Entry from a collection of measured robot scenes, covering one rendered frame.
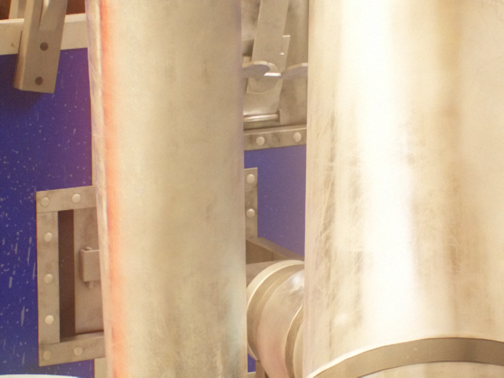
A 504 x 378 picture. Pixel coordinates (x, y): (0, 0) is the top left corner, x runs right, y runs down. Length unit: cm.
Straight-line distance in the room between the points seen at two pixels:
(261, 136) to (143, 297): 45
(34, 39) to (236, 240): 38
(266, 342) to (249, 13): 31
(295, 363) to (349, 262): 73
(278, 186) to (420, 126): 95
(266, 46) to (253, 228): 14
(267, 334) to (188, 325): 21
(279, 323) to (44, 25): 28
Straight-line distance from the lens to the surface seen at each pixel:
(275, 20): 206
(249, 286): 193
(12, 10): 202
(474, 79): 119
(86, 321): 208
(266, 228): 211
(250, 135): 209
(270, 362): 188
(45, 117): 202
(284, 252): 206
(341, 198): 115
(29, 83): 199
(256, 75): 206
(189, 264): 164
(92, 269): 206
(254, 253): 208
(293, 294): 187
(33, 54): 199
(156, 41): 154
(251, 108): 210
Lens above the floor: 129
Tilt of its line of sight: 13 degrees down
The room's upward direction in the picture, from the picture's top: straight up
